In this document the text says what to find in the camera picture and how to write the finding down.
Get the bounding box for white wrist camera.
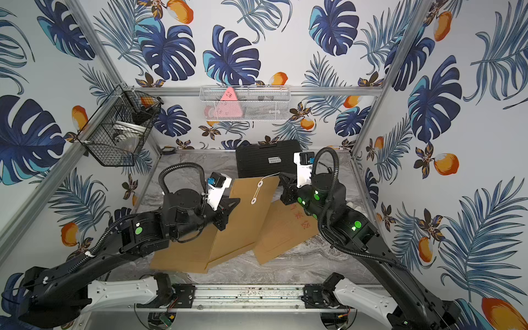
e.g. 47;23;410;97
206;172;232;211
293;151;315;188

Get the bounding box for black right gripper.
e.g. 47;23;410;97
280;170;332;229

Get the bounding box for clear wall shelf basket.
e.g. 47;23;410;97
199;85;292;122

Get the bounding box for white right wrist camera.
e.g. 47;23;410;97
293;151;315;188

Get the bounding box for brown kraft file bag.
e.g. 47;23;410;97
150;233;216;274

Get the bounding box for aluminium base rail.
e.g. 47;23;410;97
82;282;418;313

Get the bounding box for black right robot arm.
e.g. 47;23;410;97
279;147;461;329

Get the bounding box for brown file bag stack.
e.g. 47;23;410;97
253;200;318;265

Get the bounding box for black plastic tool case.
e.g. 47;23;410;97
235;140;302;178

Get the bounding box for black wire basket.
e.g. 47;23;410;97
76;85;164;167

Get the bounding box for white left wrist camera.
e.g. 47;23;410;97
206;172;232;211

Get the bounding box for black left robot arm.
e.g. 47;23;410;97
15;162;241;329

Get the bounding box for white work glove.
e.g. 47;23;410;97
346;202;367;215

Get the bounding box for pink triangular item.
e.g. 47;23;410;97
204;87;243;120

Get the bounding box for black round tape roll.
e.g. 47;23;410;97
160;146;177;155

